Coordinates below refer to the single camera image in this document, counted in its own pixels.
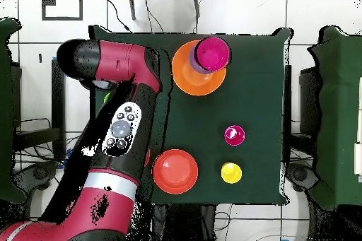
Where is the large orange bowl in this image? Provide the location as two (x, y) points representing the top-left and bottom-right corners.
(171, 40), (227, 96)

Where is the light blue bowl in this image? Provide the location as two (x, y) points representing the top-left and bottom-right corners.
(188, 45), (213, 74)

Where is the pink-red bowl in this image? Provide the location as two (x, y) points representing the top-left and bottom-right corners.
(194, 36), (230, 71)

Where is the large red-orange bowl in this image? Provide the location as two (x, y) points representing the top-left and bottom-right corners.
(152, 148), (199, 195)

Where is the pink-red cup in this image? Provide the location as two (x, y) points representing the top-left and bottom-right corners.
(223, 124), (246, 146)

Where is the yellow cup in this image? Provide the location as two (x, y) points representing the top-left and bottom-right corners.
(221, 162), (243, 184)

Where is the dark green tablecloth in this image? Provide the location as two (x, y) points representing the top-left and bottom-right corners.
(88, 24), (292, 206)

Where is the neighbouring green cloth table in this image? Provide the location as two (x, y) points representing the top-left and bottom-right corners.
(0, 17), (28, 205)
(308, 25), (362, 211)

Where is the white panel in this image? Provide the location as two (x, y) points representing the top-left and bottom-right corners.
(353, 76), (362, 177)

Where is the black cable with plug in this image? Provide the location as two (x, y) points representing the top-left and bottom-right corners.
(102, 0), (132, 33)

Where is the black metal frame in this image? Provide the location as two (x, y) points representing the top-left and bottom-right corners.
(283, 64), (317, 157)
(12, 58), (66, 161)

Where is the camera tripod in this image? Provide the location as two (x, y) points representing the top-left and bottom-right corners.
(126, 0), (205, 21)

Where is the dark grey pedestal base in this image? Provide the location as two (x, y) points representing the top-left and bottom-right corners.
(285, 163), (322, 192)
(12, 161), (60, 192)

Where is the tangle of cables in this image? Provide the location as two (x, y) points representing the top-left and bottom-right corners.
(13, 133), (83, 185)

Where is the black square frame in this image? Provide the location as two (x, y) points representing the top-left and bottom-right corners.
(41, 0), (83, 21)

